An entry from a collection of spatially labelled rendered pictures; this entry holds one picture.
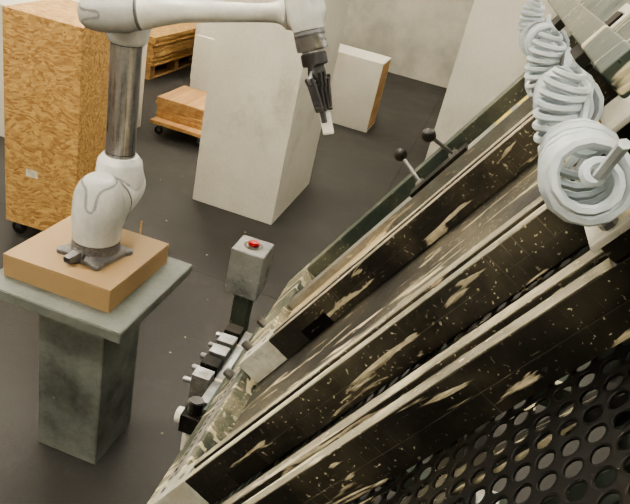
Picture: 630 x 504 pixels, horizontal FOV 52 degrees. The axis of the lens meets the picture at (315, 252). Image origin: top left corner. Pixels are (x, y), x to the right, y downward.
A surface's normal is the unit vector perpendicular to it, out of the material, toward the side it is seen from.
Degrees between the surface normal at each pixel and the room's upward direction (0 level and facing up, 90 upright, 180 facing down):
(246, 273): 90
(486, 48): 90
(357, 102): 90
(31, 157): 90
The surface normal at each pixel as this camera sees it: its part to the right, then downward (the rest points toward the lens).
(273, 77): -0.28, 0.41
